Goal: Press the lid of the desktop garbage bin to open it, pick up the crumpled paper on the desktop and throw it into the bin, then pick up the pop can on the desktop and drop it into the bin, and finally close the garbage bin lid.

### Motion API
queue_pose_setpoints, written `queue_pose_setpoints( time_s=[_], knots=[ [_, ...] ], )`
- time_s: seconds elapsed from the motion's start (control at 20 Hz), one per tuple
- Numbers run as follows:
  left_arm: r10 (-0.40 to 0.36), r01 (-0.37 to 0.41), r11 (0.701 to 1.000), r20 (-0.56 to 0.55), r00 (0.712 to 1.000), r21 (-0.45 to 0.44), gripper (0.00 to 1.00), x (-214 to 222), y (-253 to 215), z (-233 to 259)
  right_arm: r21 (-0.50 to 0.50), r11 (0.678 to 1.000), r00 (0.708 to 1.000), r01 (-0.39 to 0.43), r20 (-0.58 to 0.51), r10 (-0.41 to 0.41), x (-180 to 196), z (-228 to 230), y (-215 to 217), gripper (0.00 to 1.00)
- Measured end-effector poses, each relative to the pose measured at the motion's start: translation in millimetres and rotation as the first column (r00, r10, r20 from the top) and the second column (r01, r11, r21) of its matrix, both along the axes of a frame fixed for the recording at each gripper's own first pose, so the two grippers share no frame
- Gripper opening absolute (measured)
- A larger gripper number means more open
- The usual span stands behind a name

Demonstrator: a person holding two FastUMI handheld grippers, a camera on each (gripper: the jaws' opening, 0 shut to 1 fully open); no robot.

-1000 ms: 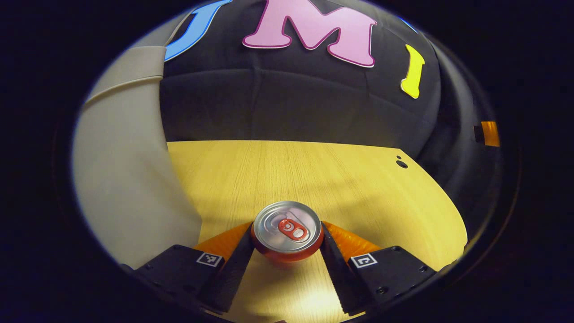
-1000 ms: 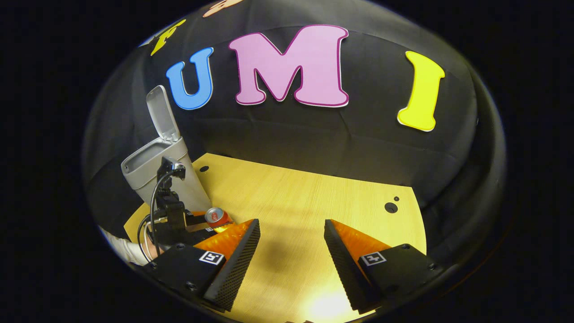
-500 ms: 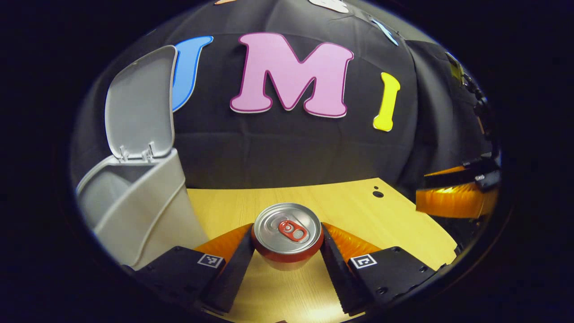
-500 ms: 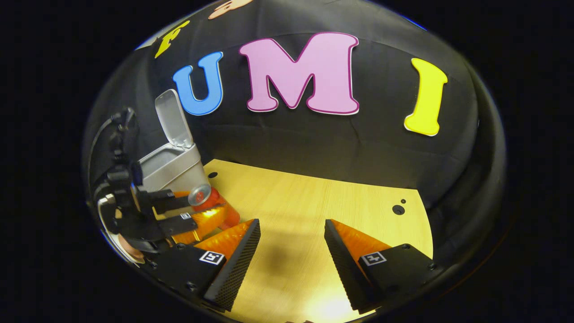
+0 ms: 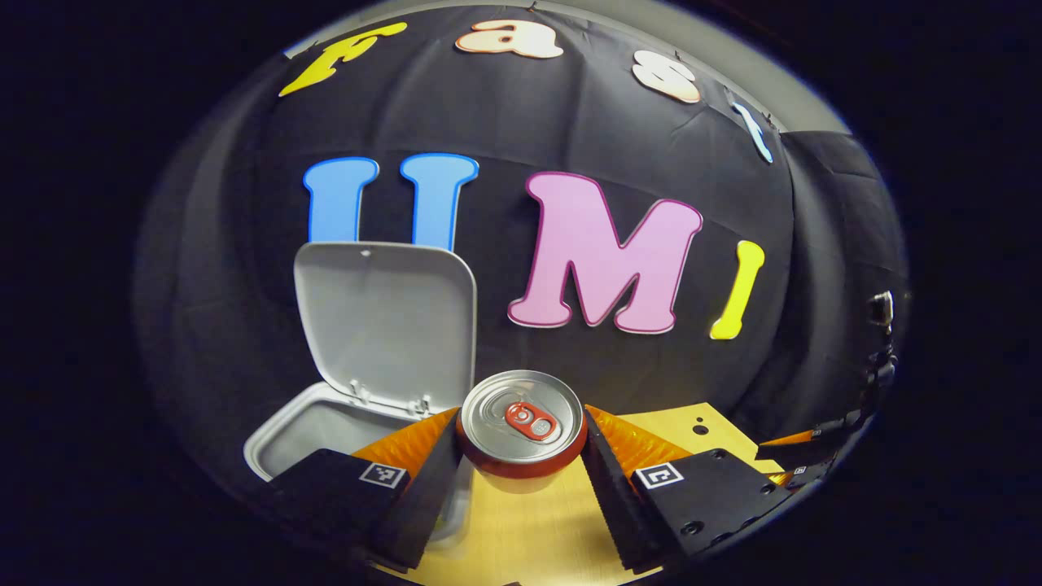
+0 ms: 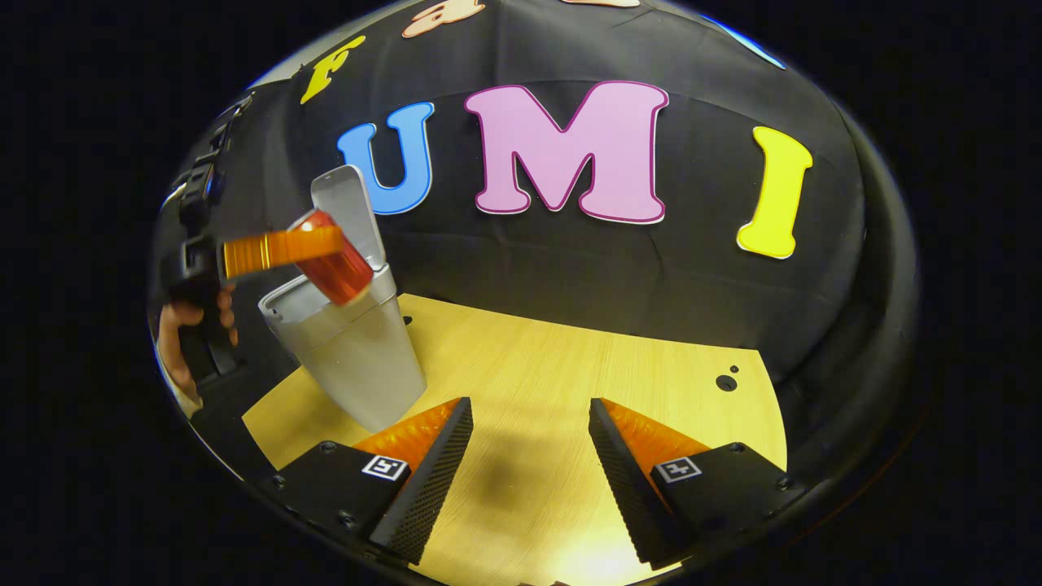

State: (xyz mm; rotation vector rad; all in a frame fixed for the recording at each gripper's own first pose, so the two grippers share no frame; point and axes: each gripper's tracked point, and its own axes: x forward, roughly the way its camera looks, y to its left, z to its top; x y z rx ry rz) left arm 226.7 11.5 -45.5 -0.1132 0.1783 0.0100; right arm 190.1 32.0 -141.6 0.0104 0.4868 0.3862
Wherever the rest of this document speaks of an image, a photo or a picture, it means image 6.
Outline white desktop garbage bin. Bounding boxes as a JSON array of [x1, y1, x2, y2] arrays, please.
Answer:
[[258, 165, 428, 433]]

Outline black backdrop cloth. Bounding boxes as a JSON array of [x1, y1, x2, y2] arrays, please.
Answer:
[[151, 0, 921, 489]]

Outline red pop can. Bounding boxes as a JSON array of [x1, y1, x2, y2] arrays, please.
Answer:
[[287, 209, 375, 307]]

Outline wooden desktop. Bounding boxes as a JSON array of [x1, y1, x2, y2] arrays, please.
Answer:
[[243, 293, 789, 586]]

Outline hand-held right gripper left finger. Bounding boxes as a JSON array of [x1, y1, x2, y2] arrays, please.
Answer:
[[260, 396, 475, 566]]

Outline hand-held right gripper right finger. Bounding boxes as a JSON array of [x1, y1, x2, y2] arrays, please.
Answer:
[[589, 397, 807, 571]]

